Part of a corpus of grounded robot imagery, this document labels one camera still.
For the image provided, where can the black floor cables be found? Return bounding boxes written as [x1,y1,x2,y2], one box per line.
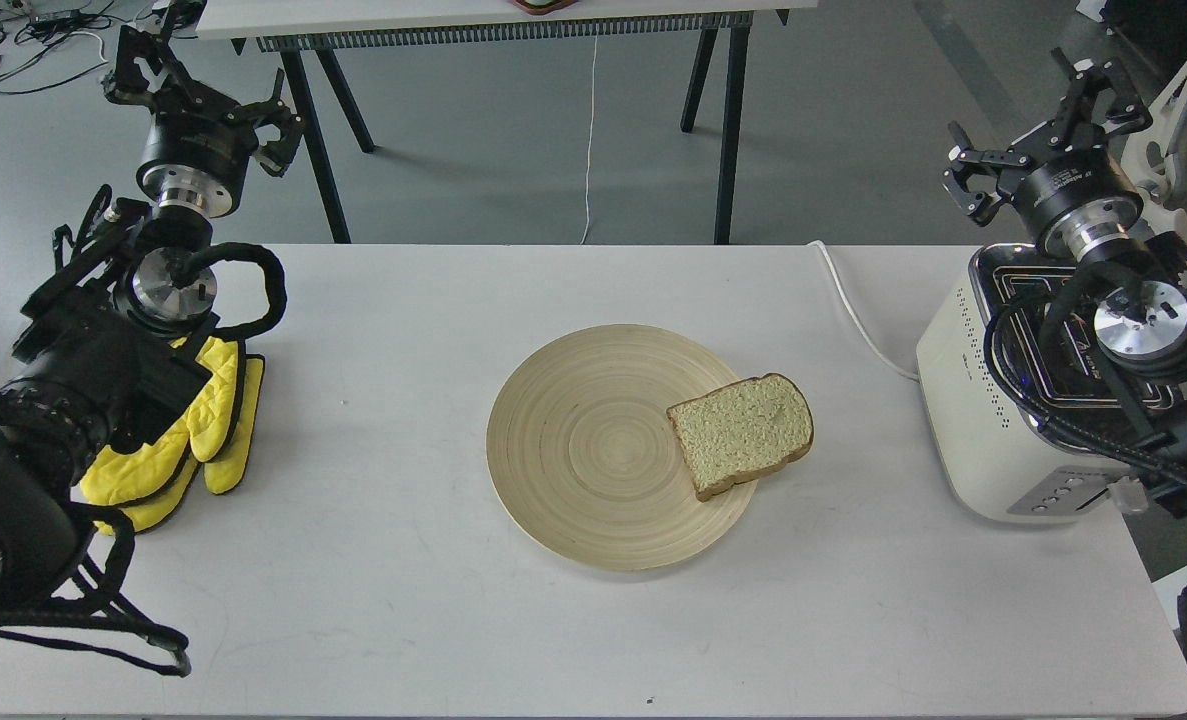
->
[0,0,169,98]

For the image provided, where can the cream white toaster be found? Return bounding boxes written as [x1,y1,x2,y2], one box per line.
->
[916,243,1187,524]

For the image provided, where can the white hanging cable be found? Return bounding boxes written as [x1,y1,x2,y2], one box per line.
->
[579,36,599,246]

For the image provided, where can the white background table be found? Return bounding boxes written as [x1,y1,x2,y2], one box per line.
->
[196,1,804,246]

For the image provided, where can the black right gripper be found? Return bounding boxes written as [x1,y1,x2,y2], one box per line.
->
[942,47,1154,259]

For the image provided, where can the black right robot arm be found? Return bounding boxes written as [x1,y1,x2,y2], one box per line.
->
[916,53,1187,524]

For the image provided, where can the round bamboo plate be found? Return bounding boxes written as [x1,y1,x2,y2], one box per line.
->
[485,324,756,571]

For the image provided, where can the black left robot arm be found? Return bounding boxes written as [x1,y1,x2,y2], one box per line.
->
[0,27,305,676]

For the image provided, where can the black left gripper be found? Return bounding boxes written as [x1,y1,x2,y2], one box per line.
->
[104,26,306,218]

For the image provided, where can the slice of white bread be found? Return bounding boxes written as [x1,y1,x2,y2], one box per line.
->
[666,372,814,502]

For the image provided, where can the white toaster power cable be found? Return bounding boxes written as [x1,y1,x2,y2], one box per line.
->
[808,240,922,383]

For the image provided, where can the yellow oven mitt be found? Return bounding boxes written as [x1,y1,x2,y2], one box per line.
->
[78,338,267,533]

